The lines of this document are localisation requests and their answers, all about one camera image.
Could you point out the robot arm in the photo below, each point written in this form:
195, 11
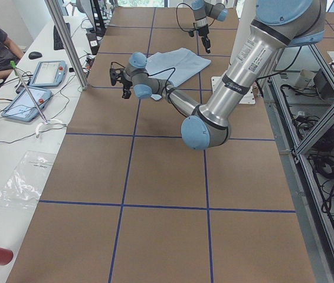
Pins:
201, 11
276, 25

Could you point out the clear plastic bag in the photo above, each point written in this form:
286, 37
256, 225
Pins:
26, 183

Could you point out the blue teach pendant near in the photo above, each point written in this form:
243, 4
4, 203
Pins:
22, 108

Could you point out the black computer mouse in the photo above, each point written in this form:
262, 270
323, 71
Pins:
34, 55

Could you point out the blue teach pendant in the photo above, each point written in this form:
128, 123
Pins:
48, 74
22, 108

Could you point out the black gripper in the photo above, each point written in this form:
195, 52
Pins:
126, 85
204, 33

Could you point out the blue teach pendant far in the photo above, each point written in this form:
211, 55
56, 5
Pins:
48, 74

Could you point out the black keyboard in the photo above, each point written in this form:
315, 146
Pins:
57, 41

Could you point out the light blue button shirt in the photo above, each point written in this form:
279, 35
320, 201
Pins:
175, 66

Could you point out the metal rod green tip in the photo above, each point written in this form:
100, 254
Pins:
13, 65

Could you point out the aluminium frame post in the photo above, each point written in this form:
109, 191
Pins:
57, 17

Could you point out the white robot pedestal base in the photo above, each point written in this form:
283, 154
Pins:
241, 50

